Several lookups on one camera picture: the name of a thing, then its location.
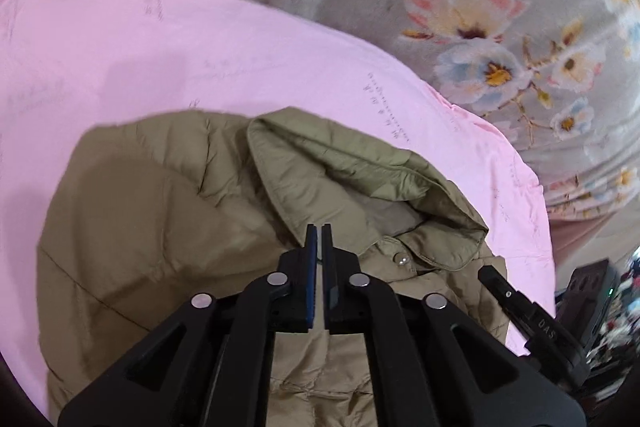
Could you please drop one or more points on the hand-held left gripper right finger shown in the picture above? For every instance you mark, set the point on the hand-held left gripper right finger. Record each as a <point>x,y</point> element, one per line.
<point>327,277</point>

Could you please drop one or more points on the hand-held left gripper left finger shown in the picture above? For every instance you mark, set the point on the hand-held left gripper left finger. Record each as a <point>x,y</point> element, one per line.
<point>311,277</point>

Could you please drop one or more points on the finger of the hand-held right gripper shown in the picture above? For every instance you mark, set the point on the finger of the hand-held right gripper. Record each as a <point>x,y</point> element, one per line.
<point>502,294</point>

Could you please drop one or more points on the olive quilted puffer jacket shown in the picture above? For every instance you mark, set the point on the olive quilted puffer jacket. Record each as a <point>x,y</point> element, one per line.
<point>165,217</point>

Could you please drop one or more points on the pink bed sheet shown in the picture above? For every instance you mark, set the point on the pink bed sheet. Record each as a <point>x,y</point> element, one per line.
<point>150,57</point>

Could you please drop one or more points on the grey floral blanket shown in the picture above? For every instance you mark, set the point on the grey floral blanket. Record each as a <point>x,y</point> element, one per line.
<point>450,7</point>

